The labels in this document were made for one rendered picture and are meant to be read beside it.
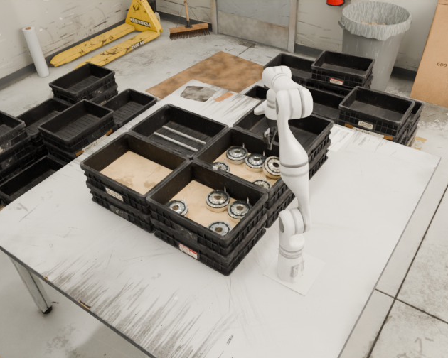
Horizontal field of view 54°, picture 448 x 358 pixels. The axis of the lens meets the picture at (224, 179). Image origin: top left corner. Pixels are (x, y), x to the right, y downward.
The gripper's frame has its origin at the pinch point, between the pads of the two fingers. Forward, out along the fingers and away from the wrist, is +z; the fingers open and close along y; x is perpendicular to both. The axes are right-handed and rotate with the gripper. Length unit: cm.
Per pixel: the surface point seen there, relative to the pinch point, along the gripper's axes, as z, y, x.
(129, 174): 19, -36, 54
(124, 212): 26, -50, 44
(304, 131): 19.3, 38.2, 5.1
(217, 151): 15.1, -3.7, 27.8
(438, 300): 101, 44, -83
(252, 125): 18.5, 26.8, 28.5
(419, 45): 72, 275, 15
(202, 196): 18.2, -28.5, 16.9
